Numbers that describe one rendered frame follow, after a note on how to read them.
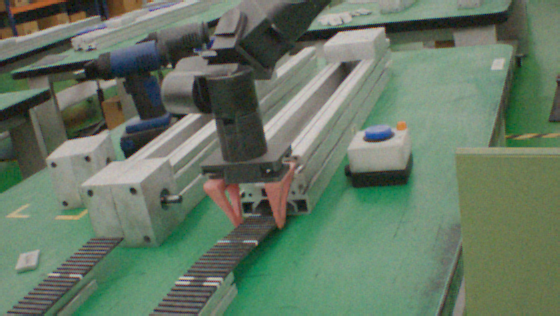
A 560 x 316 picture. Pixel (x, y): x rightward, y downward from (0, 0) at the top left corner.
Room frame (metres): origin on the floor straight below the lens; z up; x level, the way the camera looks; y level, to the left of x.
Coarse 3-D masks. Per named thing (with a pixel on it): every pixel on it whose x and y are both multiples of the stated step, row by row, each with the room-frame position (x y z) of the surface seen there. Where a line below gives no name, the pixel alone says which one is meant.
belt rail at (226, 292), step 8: (232, 280) 0.62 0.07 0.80; (224, 288) 0.60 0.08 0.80; (232, 288) 0.62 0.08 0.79; (216, 296) 0.58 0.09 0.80; (224, 296) 0.61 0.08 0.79; (232, 296) 0.61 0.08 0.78; (208, 304) 0.56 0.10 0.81; (216, 304) 0.59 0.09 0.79; (224, 304) 0.59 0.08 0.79; (200, 312) 0.55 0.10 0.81; (208, 312) 0.56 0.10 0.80; (216, 312) 0.57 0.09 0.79
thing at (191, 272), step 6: (192, 270) 0.63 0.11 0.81; (198, 270) 0.63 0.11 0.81; (204, 270) 0.63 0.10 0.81; (210, 270) 0.62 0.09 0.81; (216, 270) 0.62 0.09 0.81; (222, 270) 0.62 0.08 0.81; (228, 270) 0.62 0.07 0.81; (186, 276) 0.62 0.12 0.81; (192, 276) 0.62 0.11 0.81; (198, 276) 0.62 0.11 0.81; (204, 276) 0.61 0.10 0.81; (210, 276) 0.61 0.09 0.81; (216, 276) 0.61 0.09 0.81; (222, 276) 0.61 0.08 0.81
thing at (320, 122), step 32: (384, 64) 1.44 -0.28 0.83; (320, 96) 1.18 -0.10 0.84; (352, 96) 1.15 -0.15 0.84; (288, 128) 0.99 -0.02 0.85; (320, 128) 0.90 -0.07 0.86; (352, 128) 1.07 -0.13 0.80; (288, 160) 0.82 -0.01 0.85; (320, 160) 0.87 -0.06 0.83; (256, 192) 0.83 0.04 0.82; (320, 192) 0.85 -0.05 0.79
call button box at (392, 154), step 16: (352, 144) 0.87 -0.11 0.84; (368, 144) 0.86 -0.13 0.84; (384, 144) 0.85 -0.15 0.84; (400, 144) 0.84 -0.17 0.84; (352, 160) 0.86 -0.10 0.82; (368, 160) 0.85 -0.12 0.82; (384, 160) 0.84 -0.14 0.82; (400, 160) 0.83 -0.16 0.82; (352, 176) 0.86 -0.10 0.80; (368, 176) 0.85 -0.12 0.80; (384, 176) 0.84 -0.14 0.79; (400, 176) 0.83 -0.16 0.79
